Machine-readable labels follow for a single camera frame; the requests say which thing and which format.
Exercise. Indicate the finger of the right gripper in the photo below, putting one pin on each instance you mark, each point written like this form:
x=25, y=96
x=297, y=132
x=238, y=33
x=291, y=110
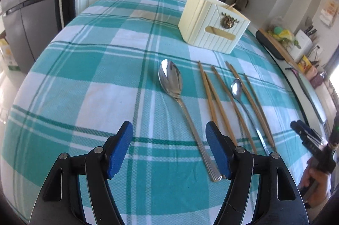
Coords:
x=303, y=128
x=306, y=134

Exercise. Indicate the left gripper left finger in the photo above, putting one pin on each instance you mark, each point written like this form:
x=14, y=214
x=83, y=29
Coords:
x=59, y=200

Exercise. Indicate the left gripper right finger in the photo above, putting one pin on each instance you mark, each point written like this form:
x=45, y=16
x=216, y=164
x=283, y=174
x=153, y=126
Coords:
x=278, y=199

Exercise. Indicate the small steel spoon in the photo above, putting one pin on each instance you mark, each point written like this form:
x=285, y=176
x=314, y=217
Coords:
x=236, y=89

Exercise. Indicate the large steel spoon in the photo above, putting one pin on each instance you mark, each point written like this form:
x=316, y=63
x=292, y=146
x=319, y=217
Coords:
x=170, y=79

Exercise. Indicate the green cutting mat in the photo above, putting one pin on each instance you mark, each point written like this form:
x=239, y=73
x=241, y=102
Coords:
x=310, y=93

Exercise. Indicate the purple soap dispenser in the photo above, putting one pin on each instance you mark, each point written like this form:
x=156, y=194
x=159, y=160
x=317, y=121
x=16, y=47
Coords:
x=318, y=79

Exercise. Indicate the pink cup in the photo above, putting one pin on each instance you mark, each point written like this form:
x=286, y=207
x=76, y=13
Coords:
x=311, y=73

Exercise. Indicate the yellow tin can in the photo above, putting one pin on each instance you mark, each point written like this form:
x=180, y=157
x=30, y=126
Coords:
x=304, y=64

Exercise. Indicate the wooden cutting board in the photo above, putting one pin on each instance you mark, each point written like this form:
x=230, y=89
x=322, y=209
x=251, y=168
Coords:
x=279, y=47

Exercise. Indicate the white knife block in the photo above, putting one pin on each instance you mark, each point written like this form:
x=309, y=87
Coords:
x=303, y=43

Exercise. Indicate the cardboard box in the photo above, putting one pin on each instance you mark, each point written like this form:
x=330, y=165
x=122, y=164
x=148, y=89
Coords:
x=8, y=55

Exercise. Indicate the teal plaid tablecloth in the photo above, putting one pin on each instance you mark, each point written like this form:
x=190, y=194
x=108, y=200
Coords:
x=102, y=70

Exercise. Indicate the dark glass kettle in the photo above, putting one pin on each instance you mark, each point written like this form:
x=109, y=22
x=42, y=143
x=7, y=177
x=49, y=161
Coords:
x=241, y=4

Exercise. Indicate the cream utensil holder box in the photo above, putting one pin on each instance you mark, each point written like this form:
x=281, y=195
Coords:
x=212, y=25

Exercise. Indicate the grey refrigerator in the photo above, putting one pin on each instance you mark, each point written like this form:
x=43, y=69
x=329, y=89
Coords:
x=30, y=25

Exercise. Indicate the hanging wall calendar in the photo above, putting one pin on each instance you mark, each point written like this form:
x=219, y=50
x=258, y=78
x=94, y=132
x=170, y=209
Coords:
x=329, y=12

